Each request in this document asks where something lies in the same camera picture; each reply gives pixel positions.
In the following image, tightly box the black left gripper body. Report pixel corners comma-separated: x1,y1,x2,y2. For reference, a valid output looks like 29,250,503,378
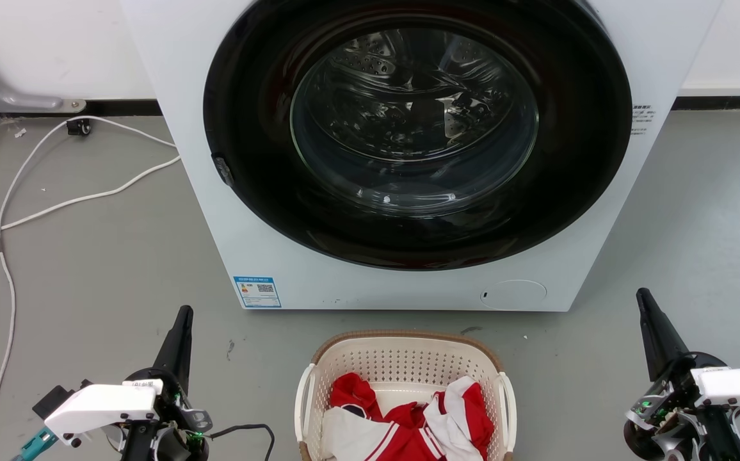
119,368,213,461

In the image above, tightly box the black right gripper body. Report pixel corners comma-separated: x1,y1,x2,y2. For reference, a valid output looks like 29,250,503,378
623,352,740,461

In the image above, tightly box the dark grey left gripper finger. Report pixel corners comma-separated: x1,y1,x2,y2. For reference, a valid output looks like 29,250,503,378
152,305,194,392

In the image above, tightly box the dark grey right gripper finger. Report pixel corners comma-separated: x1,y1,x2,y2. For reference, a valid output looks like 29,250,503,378
636,287,691,382

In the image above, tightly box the cream plastic laundry basket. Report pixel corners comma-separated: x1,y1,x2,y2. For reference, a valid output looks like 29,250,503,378
294,330,518,461

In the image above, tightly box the blue energy label sticker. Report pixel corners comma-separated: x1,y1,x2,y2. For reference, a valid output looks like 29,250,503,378
234,276,282,309

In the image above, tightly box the round white filter cover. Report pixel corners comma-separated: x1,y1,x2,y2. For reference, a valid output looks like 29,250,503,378
479,279,548,311

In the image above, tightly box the round black washing machine door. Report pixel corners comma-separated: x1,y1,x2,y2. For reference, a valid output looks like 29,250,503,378
202,0,633,271

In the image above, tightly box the red and white garment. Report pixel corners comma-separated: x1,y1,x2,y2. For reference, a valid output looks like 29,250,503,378
322,373,495,461

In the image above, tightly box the white front-load washing machine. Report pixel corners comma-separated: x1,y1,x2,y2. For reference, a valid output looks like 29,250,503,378
119,0,724,312

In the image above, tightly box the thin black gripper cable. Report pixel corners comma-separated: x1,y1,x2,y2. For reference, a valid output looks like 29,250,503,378
206,423,277,461

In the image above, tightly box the teal cable connector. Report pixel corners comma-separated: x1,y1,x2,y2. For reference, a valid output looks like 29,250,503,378
12,428,59,461

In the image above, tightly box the white power cable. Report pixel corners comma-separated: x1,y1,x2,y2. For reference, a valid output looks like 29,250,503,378
0,156,181,245

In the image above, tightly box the long looping white cable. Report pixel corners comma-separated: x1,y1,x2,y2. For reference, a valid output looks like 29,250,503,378
0,115,179,461

